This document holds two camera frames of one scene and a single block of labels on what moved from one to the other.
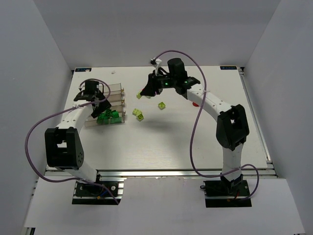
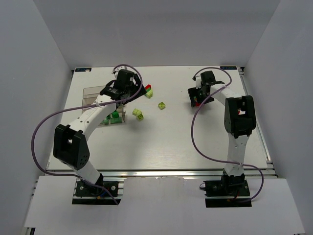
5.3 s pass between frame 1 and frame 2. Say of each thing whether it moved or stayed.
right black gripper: moved
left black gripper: moved
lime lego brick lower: stayed
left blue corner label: stayed
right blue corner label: stayed
